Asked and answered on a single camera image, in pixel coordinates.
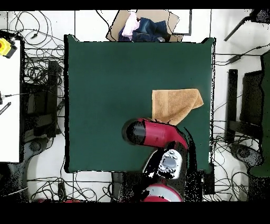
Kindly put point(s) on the tan terry towel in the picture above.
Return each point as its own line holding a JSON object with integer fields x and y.
{"x": 175, "y": 105}

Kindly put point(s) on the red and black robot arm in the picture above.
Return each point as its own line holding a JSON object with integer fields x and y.
{"x": 156, "y": 133}

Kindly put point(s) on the dark green table cloth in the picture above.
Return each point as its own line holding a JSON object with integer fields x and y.
{"x": 105, "y": 105}

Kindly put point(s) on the purple dotted garment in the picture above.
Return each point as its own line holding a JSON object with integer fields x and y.
{"x": 123, "y": 38}

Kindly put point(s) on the blue jeans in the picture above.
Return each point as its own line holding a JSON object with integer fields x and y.
{"x": 151, "y": 29}

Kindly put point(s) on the black metal stand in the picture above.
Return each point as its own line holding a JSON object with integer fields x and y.
{"x": 232, "y": 95}
{"x": 51, "y": 95}

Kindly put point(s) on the pale pink garment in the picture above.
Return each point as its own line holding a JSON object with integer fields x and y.
{"x": 130, "y": 25}

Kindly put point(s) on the cardboard box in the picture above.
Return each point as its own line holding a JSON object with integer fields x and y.
{"x": 117, "y": 25}

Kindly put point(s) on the black rectangular box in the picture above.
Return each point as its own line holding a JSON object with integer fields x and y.
{"x": 208, "y": 181}

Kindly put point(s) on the round black base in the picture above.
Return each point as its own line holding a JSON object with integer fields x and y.
{"x": 244, "y": 153}
{"x": 35, "y": 145}

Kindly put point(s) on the black power strip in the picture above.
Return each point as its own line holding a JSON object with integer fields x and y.
{"x": 62, "y": 191}

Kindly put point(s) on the white side table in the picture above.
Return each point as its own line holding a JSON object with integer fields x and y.
{"x": 9, "y": 105}

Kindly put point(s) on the black striped tool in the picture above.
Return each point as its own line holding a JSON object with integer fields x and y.
{"x": 5, "y": 108}

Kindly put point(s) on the green cloth-covered table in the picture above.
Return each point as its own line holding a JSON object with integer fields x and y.
{"x": 266, "y": 105}

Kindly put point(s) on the yellow emergency stop button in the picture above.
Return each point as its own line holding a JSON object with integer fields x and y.
{"x": 4, "y": 47}

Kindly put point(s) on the black tripod stand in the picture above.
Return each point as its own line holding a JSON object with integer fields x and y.
{"x": 262, "y": 17}

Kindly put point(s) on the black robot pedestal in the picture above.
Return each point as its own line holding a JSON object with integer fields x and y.
{"x": 117, "y": 186}

